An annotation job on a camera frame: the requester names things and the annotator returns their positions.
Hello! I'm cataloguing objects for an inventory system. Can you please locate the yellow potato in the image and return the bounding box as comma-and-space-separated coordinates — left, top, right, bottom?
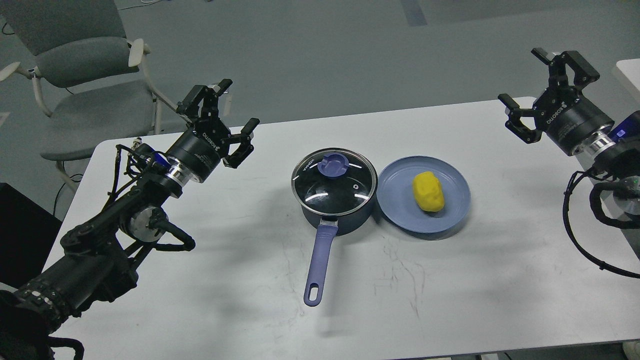
412, 171, 445, 213

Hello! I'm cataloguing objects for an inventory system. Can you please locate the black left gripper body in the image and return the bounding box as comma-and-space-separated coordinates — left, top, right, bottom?
166, 115, 231, 183

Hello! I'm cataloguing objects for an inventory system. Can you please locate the black box at left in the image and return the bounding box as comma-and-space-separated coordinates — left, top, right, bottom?
0, 182, 62, 289

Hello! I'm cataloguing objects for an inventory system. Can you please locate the blue saucepan with handle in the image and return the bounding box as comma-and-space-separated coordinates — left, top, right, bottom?
291, 148, 378, 307

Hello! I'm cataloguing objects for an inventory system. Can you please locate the white side table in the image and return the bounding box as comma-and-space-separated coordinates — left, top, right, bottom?
612, 58, 640, 103

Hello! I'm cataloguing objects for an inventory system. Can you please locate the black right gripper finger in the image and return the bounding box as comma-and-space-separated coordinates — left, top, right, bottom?
498, 93, 544, 144
531, 47, 601, 92

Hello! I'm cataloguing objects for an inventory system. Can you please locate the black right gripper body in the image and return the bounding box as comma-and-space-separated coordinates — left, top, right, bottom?
533, 86, 614, 157

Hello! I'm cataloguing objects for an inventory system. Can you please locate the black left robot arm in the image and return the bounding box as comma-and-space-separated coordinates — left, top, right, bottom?
1, 79, 259, 360

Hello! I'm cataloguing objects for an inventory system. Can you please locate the grey office chair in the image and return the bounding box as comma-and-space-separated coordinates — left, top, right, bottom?
1, 0, 177, 191

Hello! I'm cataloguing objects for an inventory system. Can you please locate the glass lid with blue knob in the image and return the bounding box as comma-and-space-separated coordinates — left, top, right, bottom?
290, 147, 378, 217

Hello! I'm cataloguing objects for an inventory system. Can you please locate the blue plate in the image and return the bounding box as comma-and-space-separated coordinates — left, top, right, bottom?
377, 155, 472, 235

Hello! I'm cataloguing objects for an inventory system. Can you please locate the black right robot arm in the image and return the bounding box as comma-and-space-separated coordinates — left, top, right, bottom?
498, 47, 639, 279

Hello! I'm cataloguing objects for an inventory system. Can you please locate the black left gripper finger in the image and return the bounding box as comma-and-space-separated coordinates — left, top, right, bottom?
222, 117, 260, 169
176, 79, 233, 124

